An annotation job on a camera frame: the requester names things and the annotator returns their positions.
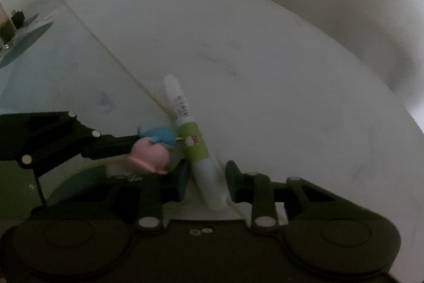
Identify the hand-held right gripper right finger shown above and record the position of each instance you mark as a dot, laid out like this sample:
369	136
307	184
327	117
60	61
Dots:
234	183

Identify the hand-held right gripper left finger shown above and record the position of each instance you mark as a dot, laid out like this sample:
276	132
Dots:
183	182

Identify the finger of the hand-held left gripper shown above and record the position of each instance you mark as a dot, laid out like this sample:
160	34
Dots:
109	145

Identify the white tube green label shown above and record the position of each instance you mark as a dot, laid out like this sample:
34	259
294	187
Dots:
195	143

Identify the pink blue whale toy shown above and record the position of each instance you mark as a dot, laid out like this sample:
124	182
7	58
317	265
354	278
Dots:
149	153

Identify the glass cup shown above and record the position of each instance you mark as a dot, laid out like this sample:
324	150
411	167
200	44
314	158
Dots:
6	31

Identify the black charger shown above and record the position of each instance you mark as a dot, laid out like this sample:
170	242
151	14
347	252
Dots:
17	19

